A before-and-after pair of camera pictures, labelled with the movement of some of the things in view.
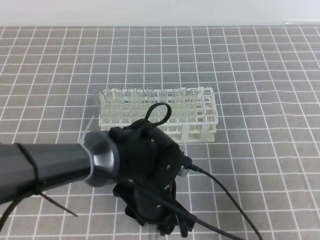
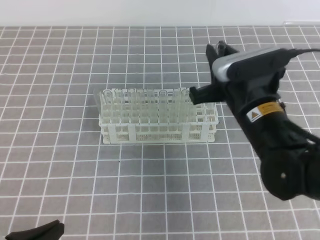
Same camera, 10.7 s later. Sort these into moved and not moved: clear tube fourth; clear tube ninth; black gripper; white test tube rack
Moved: black gripper
Not moved: clear tube fourth; clear tube ninth; white test tube rack
